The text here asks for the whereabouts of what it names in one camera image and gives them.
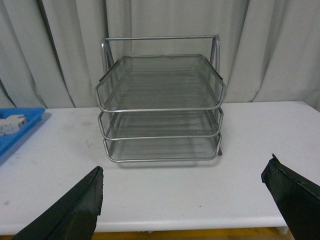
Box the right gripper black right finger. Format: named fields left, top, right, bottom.
left=261, top=154, right=320, bottom=240

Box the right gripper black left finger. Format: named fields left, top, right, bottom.
left=13, top=166, right=104, bottom=240

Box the silver mesh three-tier rack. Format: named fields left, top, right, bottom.
left=95, top=35, right=226, bottom=164

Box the blue plastic tray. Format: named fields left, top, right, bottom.
left=0, top=107, right=46, bottom=165

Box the white circuit breaker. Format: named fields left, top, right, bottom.
left=0, top=114, right=28, bottom=136

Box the grey-white curtain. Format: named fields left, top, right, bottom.
left=0, top=0, right=320, bottom=109

